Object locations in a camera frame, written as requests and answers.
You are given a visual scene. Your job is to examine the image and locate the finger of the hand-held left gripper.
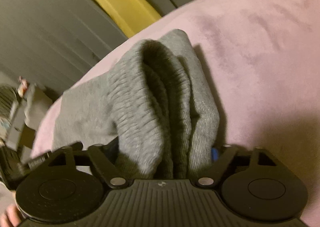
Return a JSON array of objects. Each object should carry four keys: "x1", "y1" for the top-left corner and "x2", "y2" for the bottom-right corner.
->
[{"x1": 27, "y1": 142, "x2": 83, "y2": 170}]

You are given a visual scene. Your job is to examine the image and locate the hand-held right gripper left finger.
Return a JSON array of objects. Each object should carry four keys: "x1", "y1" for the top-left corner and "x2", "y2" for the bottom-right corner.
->
[{"x1": 47, "y1": 142, "x2": 127, "y2": 189}]

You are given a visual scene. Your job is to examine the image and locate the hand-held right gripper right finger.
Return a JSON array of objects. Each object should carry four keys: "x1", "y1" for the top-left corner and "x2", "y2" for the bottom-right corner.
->
[{"x1": 195, "y1": 143, "x2": 278, "y2": 188}]

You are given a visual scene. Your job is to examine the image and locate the grey pants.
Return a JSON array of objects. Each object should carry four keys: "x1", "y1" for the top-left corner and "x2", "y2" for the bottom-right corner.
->
[{"x1": 51, "y1": 29, "x2": 221, "y2": 180}]

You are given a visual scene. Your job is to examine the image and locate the person's left hand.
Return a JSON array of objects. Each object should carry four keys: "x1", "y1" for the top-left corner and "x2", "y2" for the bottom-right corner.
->
[{"x1": 0, "y1": 204, "x2": 22, "y2": 227}]

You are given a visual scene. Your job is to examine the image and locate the white cloud-shaped chair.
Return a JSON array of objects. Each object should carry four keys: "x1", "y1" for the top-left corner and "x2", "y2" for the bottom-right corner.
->
[{"x1": 24, "y1": 85, "x2": 54, "y2": 130}]

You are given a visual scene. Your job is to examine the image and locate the striped round object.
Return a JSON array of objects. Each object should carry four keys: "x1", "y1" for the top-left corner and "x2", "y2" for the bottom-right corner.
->
[{"x1": 0, "y1": 87, "x2": 18, "y2": 120}]

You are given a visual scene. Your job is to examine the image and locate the small pink white item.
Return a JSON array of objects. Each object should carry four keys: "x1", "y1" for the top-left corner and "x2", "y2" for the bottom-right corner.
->
[{"x1": 18, "y1": 76, "x2": 30, "y2": 96}]

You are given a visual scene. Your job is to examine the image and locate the pink blanket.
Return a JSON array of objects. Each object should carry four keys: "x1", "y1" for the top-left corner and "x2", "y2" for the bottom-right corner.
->
[{"x1": 30, "y1": 0, "x2": 320, "y2": 194}]

